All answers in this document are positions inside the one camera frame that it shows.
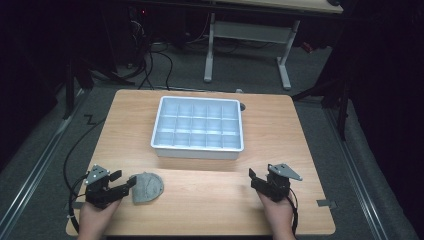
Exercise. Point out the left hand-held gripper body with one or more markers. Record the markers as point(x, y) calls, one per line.
point(97, 190)

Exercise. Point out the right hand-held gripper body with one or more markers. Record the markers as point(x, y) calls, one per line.
point(278, 185)

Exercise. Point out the grey cloth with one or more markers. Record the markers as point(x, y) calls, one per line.
point(147, 187)

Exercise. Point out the white compartment tray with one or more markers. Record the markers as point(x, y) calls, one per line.
point(198, 126)

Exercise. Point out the person's left hand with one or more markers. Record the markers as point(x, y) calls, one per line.
point(95, 220)

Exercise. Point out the person's right hand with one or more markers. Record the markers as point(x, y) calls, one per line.
point(278, 216)

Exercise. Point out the grey tape strip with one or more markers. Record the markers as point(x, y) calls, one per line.
point(326, 202)

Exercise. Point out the black stand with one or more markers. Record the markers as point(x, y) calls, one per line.
point(71, 86)
point(333, 96)

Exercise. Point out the white-legged desk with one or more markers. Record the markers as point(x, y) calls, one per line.
point(250, 31)

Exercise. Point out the metal floor rail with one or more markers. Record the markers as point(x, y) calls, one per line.
point(356, 173)
point(36, 163)

